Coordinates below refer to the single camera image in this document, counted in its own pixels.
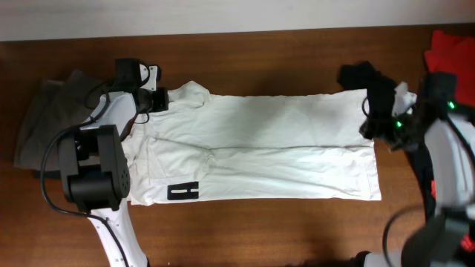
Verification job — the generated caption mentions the red garment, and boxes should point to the red garment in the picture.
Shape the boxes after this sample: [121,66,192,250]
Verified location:
[424,30,474,107]

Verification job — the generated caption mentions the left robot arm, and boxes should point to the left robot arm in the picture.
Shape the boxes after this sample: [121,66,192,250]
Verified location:
[55,59,168,267]

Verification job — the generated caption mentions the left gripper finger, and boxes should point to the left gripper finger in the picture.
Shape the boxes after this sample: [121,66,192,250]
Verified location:
[149,65,162,82]
[151,87,169,113]

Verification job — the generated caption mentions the black garment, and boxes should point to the black garment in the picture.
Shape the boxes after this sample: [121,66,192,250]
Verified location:
[337,62,436,220]

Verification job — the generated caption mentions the folded grey trousers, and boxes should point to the folded grey trousers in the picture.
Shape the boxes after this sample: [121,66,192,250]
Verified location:
[13,70,103,171]

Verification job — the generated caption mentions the white polo shirt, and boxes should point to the white polo shirt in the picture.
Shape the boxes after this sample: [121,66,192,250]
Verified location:
[122,82,381,206]

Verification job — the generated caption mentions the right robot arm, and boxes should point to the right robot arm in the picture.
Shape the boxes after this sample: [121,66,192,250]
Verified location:
[356,72,474,266]

